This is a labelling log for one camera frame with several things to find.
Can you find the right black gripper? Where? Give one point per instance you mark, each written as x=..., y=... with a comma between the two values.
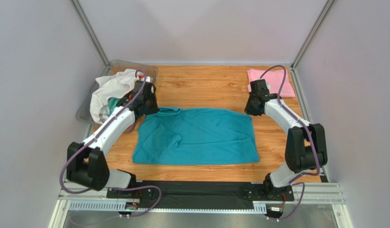
x=252, y=107

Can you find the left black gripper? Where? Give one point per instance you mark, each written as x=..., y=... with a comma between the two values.
x=155, y=108

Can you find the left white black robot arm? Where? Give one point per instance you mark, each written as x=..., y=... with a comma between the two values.
x=86, y=161

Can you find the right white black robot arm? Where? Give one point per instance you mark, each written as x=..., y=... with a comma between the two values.
x=305, y=148

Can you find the folded pink t shirt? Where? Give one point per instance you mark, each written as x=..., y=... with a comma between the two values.
x=274, y=80

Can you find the light teal t shirt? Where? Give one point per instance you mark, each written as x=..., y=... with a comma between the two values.
x=112, y=104

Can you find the white t shirt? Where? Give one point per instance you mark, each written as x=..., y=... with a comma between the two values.
x=114, y=86

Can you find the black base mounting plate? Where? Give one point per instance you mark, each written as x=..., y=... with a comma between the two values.
x=202, y=194

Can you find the right aluminium frame post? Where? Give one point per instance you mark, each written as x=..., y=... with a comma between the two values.
x=313, y=32

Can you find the aluminium frame post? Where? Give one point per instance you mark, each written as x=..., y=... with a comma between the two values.
x=78, y=8
x=313, y=32

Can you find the aluminium front rail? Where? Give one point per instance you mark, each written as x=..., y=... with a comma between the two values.
x=309, y=194

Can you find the left aluminium frame post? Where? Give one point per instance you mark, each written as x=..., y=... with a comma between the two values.
x=78, y=8

